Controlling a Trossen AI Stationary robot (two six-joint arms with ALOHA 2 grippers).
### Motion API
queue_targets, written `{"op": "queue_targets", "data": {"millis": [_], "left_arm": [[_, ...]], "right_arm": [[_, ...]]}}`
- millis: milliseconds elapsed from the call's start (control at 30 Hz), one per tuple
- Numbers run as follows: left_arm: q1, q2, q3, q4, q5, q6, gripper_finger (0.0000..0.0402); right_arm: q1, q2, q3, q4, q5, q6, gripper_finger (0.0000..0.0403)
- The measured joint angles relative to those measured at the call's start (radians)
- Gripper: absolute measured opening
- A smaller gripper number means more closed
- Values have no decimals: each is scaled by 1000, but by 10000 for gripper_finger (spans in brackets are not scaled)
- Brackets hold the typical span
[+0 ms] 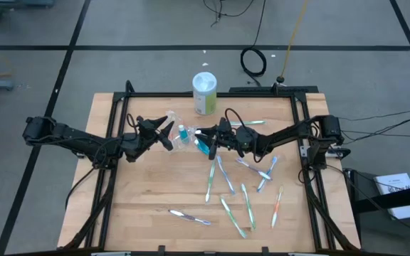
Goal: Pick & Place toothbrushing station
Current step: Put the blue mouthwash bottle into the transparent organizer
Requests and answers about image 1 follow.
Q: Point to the teal white toothbrush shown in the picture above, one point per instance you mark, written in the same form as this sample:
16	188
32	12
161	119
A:
255	122

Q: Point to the black aluminium table frame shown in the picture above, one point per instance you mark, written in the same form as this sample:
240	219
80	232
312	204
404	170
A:
162	95

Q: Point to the white green wipes canister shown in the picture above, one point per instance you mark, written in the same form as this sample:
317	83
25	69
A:
205	96

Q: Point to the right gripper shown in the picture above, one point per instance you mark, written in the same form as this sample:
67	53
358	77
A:
240	140

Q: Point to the grey equipment frame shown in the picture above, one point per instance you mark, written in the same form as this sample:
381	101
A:
20	3

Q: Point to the green white toothbrush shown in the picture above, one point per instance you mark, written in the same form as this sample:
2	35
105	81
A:
211	177
232	217

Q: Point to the white booklet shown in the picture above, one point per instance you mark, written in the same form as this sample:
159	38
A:
391	181

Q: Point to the black side stand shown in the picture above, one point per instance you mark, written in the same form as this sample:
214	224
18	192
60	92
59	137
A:
379	201

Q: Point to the grey purple toothbrush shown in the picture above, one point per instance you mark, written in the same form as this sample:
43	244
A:
187	216

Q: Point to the purple blue toothbrush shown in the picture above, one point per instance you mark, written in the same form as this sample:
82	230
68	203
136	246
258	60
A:
253	168

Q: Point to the black flat bar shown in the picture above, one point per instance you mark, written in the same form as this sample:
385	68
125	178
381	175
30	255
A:
297	89

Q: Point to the clear plastic bag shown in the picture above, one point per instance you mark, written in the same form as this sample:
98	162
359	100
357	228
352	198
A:
187	145

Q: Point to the clear bag of toothbrushes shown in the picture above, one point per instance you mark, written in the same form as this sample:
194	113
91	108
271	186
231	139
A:
248	208

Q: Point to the blue mouthwash bottle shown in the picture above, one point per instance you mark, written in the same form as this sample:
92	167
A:
202	146
183	135

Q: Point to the white bracket plate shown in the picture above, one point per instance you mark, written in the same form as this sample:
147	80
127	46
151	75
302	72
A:
110	254
308	254

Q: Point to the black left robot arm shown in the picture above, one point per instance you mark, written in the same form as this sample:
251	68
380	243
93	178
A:
77	138

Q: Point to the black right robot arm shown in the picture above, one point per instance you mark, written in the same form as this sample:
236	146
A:
283	137

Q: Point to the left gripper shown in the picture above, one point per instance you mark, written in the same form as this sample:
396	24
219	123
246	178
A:
148	131

